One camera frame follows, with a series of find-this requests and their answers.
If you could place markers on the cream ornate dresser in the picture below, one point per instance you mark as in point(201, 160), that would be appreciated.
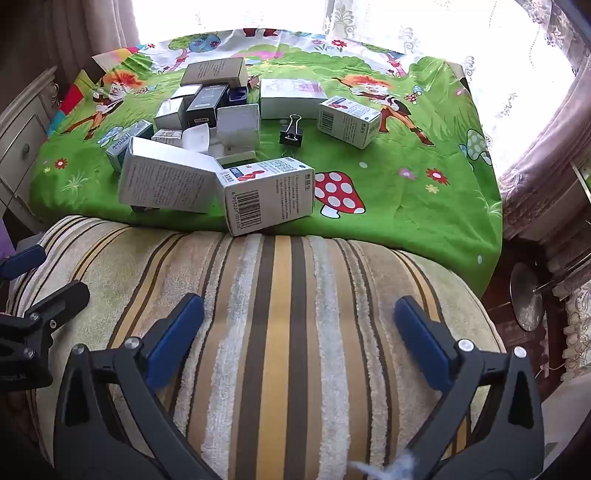
point(23, 134)

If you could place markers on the white box saxophone print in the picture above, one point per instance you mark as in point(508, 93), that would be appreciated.
point(238, 127)

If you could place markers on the white medicine box red print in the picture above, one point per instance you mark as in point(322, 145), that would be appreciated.
point(348, 121)
point(268, 194)

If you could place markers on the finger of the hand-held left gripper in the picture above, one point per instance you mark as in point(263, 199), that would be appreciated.
point(23, 265)
point(51, 304)

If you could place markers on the small white box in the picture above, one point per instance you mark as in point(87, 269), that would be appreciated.
point(166, 137)

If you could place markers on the silver grey box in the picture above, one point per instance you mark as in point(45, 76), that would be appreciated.
point(171, 111)

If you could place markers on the pink binder clip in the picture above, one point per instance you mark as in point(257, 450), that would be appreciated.
point(253, 83)

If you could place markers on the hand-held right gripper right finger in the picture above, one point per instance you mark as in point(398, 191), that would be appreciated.
point(422, 344)

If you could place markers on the green cartoon printed blanket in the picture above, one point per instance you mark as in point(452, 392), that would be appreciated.
point(392, 194)

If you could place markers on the white paper packet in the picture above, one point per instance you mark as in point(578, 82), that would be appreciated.
point(196, 138)

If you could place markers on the tan cardboard box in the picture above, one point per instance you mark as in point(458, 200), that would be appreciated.
point(214, 71)

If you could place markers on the large grey white text box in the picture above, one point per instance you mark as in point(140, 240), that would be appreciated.
point(168, 177)

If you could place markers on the round metal stand base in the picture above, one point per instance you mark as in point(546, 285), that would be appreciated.
point(527, 297)

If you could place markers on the pink floral curtain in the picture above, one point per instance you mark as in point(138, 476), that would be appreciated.
point(545, 161)

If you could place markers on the green white box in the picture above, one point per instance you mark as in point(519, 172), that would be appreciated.
point(127, 144)

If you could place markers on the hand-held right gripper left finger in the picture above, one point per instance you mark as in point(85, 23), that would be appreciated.
point(178, 341)

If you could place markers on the black binder clip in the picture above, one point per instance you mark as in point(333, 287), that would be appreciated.
point(291, 133)

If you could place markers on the purple cardboard storage box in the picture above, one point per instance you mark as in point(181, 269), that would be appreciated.
point(3, 240)

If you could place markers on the black box with label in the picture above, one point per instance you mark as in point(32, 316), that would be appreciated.
point(203, 108)

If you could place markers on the brown curtain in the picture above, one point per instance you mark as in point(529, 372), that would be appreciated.
point(92, 32)

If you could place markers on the silver white box pink print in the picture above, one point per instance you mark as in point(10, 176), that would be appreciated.
point(291, 97)

